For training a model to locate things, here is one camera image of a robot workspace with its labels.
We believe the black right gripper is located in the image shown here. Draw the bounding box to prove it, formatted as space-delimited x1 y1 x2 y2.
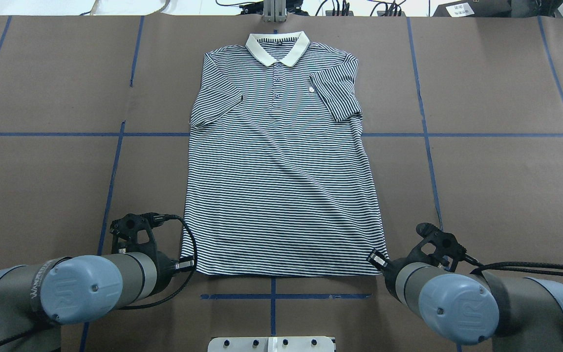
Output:
367 222 468 285

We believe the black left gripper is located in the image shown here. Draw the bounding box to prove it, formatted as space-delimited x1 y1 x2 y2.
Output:
110 212 196 285

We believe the striped polo shirt white collar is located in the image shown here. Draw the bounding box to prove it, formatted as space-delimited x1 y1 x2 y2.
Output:
181 31 387 278

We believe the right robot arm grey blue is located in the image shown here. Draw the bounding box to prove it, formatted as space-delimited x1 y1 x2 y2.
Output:
367 223 563 352

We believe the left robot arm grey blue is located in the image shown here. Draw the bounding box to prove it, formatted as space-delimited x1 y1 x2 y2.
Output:
0 212 197 352

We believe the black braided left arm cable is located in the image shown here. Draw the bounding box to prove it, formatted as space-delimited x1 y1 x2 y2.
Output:
115 214 199 310

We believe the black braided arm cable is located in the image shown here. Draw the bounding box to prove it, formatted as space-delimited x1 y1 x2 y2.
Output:
462 254 563 282
115 214 199 310

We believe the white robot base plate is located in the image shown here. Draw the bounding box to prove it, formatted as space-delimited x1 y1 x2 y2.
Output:
207 336 337 352

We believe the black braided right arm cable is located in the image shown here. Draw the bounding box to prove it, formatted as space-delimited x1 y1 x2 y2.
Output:
462 254 563 282

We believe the aluminium frame post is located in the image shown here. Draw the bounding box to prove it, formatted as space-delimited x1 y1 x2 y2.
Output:
263 0 287 23

